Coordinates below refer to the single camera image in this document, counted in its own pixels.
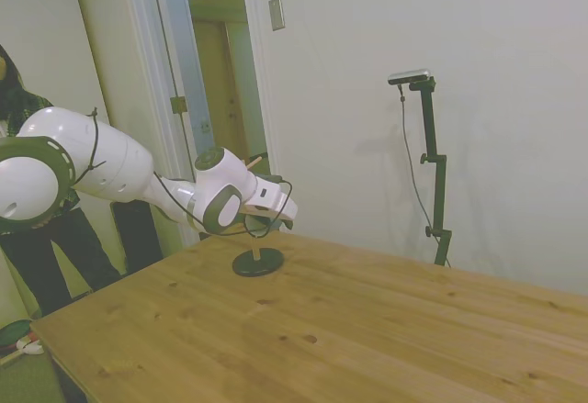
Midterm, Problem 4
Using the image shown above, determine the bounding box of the white red floor item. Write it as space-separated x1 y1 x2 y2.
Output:
0 319 46 358

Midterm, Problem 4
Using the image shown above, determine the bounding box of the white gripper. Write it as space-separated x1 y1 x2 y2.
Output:
238 171 300 232

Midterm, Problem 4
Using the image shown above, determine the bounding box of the metal light switch plate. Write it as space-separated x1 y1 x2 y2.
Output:
267 0 287 33

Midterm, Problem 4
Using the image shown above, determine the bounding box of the grey open door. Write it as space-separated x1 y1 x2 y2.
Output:
149 0 218 244

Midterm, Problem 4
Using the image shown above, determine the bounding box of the person in plaid shirt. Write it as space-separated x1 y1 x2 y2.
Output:
0 44 123 318

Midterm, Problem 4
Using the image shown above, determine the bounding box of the wooden mug tree black base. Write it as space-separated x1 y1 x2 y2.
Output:
232 155 285 279

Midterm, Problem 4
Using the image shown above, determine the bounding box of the black camera stand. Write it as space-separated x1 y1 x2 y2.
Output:
407 77 454 268

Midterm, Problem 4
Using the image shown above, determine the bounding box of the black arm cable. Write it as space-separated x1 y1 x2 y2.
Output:
85 106 294 240

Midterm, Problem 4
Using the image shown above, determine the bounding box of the grey exterior camera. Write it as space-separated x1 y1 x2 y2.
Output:
387 68 435 87

